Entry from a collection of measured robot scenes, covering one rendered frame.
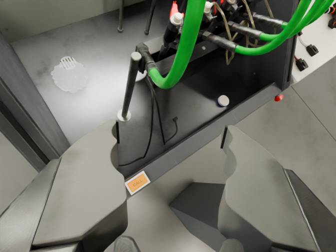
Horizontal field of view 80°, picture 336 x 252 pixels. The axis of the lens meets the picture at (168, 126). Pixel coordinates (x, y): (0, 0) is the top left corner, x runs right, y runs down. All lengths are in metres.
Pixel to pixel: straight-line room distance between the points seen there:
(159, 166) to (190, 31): 0.37
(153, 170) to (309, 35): 0.71
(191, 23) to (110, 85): 0.51
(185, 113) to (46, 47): 0.47
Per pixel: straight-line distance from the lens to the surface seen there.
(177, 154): 0.51
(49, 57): 0.72
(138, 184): 0.47
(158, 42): 0.58
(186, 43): 0.19
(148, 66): 0.32
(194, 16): 0.18
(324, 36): 0.96
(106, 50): 0.72
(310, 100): 2.44
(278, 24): 0.60
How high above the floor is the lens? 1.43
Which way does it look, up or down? 69 degrees down
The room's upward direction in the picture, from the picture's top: 48 degrees clockwise
